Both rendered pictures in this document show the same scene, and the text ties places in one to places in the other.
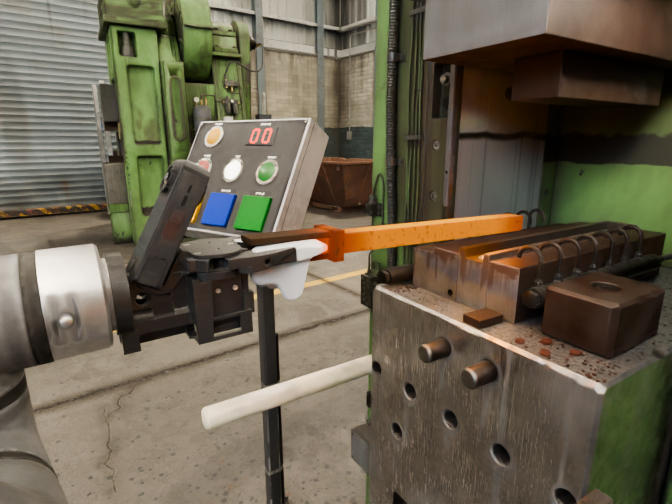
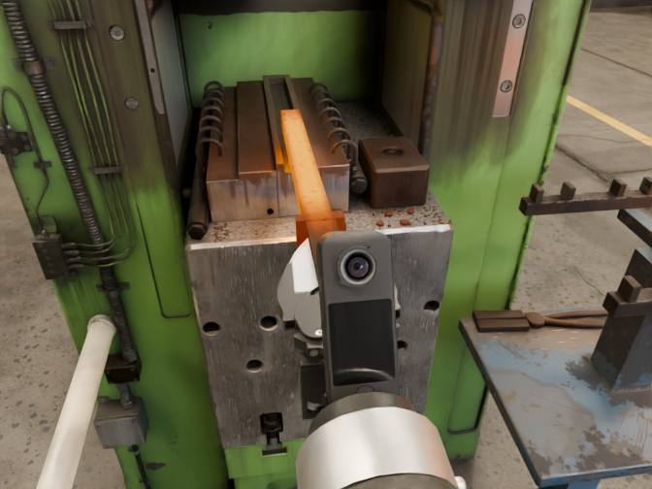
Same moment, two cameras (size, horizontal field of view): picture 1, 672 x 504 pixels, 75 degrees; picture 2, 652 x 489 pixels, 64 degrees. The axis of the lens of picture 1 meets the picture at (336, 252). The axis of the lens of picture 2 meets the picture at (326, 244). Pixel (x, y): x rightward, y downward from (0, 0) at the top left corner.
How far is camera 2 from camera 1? 0.51 m
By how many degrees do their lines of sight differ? 62
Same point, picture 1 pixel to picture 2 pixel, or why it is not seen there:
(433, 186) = (129, 90)
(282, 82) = not seen: outside the picture
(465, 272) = (287, 186)
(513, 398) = not seen: hidden behind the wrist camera
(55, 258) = (415, 450)
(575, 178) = (205, 32)
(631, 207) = (267, 55)
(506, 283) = (337, 180)
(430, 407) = not seen: hidden behind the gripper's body
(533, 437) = (406, 283)
